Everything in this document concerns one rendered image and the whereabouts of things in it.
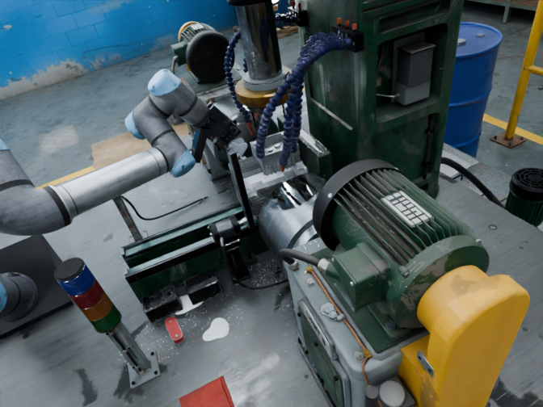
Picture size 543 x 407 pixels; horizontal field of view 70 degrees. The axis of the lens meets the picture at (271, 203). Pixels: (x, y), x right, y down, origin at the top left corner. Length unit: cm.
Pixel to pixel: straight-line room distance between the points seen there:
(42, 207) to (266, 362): 64
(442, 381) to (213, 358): 67
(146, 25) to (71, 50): 113
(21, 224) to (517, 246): 129
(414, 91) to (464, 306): 76
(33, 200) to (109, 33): 576
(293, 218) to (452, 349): 48
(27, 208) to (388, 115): 90
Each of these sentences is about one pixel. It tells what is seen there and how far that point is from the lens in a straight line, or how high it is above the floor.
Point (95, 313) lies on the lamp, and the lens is 95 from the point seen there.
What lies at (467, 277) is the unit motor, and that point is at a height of 133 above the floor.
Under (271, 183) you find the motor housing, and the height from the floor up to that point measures 106.
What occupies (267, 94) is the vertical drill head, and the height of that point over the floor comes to 133.
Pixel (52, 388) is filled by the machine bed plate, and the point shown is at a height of 80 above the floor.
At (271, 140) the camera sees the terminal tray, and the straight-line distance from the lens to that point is 123.
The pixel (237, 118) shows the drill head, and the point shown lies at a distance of 135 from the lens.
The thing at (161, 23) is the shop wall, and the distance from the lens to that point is 671.
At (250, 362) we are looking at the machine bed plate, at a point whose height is 80.
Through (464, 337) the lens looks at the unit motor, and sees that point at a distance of 53.
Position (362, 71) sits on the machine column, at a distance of 102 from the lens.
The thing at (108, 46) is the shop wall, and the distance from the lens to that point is 663.
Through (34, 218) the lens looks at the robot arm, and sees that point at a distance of 92.
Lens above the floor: 174
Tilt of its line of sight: 39 degrees down
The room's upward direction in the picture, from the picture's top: 12 degrees counter-clockwise
